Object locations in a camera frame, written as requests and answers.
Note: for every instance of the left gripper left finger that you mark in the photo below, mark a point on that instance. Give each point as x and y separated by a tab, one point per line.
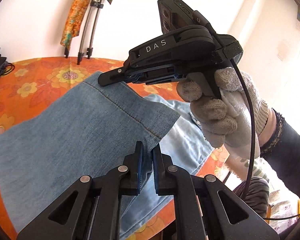
90	207

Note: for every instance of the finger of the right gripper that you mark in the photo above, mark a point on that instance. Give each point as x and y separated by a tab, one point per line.
113	76
149	80

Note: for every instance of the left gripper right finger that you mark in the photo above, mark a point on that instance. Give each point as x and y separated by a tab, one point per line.
204	207

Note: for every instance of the blue denim pants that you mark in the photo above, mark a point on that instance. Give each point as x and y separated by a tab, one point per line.
89	131

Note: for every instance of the right forearm dark sleeve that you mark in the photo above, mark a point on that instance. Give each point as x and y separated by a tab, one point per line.
280	147

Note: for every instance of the right gloved hand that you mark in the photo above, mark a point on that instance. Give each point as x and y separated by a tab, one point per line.
227	121

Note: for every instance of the zebra striped trousers leg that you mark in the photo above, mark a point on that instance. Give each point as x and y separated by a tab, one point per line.
257	196

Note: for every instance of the green striped pillow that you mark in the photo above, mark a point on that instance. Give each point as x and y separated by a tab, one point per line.
258	168

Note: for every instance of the orange patterned scarf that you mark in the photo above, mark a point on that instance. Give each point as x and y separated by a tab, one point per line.
75	19

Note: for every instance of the silver tripod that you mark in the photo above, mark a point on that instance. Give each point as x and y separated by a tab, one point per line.
86	44

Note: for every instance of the orange floral bedspread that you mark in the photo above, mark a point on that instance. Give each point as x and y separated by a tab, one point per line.
36	83

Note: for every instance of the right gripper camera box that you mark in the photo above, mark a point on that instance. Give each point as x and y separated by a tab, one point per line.
174	14

